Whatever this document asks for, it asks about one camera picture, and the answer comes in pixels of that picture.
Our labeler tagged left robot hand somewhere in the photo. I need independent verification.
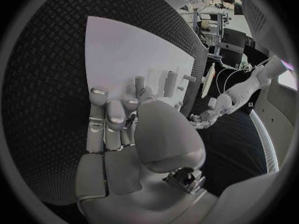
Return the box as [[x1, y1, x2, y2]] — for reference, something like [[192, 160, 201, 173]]
[[188, 110, 222, 130]]

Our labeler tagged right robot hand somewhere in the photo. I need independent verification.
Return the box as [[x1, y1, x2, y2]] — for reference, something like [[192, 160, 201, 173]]
[[75, 85, 219, 224]]

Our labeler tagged white task board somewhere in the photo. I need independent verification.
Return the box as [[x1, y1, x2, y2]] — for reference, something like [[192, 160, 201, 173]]
[[84, 15, 196, 117]]

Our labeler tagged glowing light bar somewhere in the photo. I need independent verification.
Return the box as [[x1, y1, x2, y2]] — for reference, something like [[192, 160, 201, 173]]
[[202, 62, 216, 99]]

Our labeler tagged grey long cylinder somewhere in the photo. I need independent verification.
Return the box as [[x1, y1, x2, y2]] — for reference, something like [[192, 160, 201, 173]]
[[163, 70, 178, 98]]

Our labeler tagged grey short cylinder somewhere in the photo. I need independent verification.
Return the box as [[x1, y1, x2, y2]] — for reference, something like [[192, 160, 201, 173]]
[[135, 75, 146, 96]]

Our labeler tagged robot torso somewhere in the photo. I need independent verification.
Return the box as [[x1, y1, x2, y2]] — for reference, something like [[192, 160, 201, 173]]
[[248, 78, 299, 175]]

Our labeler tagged dark computer screen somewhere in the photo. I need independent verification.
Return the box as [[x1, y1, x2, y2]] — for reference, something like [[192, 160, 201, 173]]
[[219, 28, 248, 65]]

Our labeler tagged white cable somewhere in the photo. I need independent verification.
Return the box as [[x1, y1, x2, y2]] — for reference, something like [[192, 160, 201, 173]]
[[215, 67, 235, 95], [223, 69, 253, 94]]

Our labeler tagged metal frame rack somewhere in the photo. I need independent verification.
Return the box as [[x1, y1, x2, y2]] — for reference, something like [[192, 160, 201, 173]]
[[178, 8, 233, 60]]

